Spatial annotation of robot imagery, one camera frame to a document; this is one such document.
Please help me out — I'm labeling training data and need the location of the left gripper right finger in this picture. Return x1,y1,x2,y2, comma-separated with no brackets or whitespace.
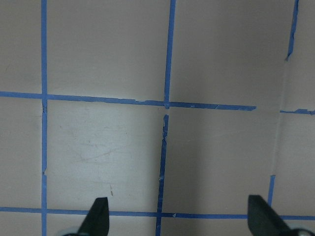
247,195,291,236

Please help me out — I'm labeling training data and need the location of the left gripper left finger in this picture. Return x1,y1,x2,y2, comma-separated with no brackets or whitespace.
76,197,109,236

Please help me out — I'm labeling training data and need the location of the brown paper table mat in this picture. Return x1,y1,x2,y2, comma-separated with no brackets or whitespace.
0,0,315,236

